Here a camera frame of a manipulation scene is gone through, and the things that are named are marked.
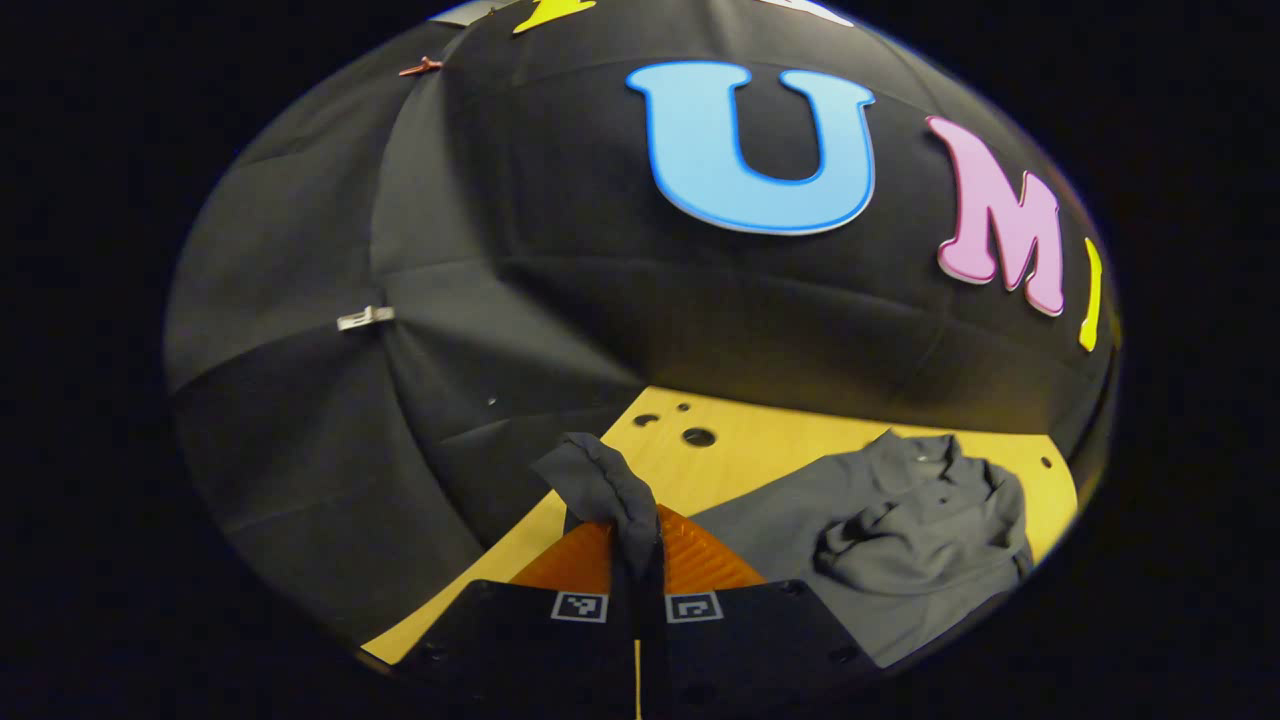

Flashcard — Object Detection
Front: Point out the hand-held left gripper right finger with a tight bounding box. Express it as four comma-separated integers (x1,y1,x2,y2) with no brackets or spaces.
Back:
640,503,881,720

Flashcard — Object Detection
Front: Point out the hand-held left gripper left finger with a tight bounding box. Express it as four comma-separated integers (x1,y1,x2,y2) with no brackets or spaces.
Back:
395,520,641,720

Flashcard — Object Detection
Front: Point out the grey long-sleeved shirt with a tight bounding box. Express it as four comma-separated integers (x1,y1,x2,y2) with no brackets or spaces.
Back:
530,430,1036,669

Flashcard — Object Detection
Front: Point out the black backdrop cloth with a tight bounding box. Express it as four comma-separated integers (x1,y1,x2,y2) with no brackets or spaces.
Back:
165,0,1121,651

